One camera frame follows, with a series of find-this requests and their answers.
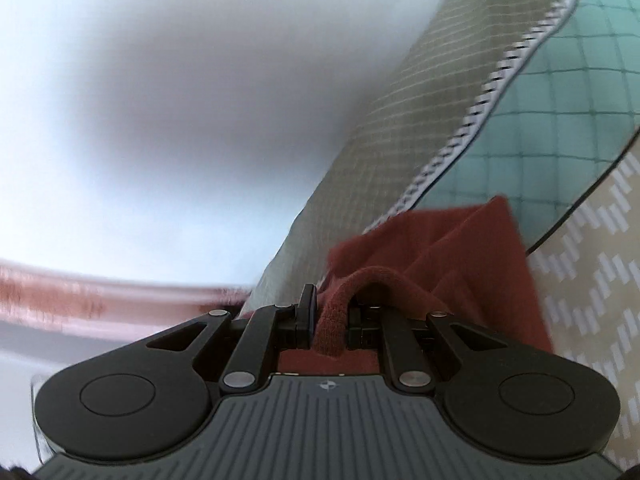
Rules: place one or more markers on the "dark red sweater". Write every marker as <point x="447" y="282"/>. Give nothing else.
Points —
<point x="450" y="260"/>

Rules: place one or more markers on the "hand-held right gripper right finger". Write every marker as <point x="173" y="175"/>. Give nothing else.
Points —
<point x="361" y="332"/>

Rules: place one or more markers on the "patterned quilted bedspread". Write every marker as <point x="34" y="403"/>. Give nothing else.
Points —
<point x="550" y="110"/>

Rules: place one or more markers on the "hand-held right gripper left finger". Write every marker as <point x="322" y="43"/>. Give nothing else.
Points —
<point x="307" y="312"/>

